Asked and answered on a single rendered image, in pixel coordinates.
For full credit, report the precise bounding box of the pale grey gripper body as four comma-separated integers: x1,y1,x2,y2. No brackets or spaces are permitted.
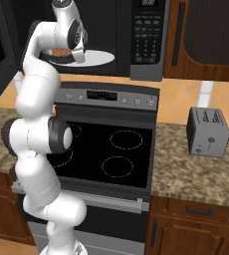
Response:
70,46,89,65

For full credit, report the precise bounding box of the white microwave turntable plate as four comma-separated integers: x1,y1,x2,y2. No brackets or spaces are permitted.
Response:
48,49,116,68

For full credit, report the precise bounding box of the black microwave oven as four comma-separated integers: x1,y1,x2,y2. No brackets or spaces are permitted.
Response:
7,0,171,83

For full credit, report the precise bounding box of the brown base cupboard door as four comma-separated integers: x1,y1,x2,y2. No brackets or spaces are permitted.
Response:
0,193,35,246
145,214,229,255

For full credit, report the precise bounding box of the black and steel stove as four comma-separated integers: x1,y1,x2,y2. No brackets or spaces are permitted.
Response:
11,81,161,255

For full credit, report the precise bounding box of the grey toaster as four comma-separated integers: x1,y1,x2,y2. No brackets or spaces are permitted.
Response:
185,106,229,159

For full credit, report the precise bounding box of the brown drawer front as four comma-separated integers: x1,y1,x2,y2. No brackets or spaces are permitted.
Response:
0,170,19,199
165,196,229,224

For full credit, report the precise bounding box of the long black cupboard handle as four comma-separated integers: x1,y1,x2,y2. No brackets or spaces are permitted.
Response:
171,2,187,67

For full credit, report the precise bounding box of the brown wall cupboard door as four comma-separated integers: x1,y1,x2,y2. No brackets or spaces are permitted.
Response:
162,0,229,83

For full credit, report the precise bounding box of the steel oven door handle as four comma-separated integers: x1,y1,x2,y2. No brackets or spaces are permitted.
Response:
11,182,144,214

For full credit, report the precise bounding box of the short black cupboard handle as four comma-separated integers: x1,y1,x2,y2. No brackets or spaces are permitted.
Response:
149,218,159,249

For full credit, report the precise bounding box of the black drawer handle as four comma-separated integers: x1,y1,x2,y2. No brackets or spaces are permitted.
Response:
185,205,214,217

